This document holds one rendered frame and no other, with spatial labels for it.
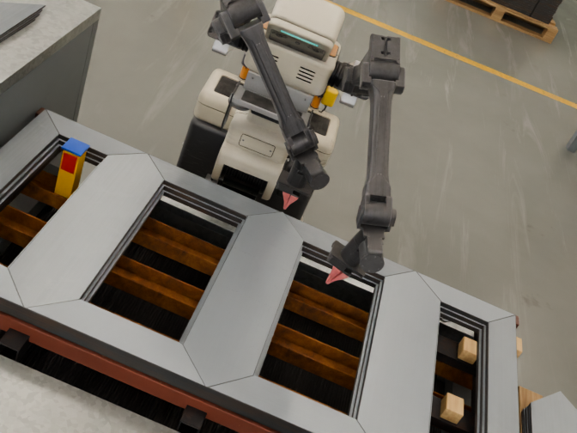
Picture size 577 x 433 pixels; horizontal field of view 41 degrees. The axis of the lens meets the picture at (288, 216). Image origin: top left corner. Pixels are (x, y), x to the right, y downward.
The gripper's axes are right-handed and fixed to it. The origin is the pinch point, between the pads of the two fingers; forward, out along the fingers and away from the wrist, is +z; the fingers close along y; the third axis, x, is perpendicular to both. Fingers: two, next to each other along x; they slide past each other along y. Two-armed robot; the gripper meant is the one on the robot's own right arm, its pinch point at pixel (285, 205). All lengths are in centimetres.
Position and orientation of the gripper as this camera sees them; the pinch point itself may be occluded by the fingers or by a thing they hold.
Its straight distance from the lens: 224.0
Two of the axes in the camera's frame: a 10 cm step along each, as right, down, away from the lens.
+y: 9.2, 3.9, 0.2
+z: -3.3, 7.5, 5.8
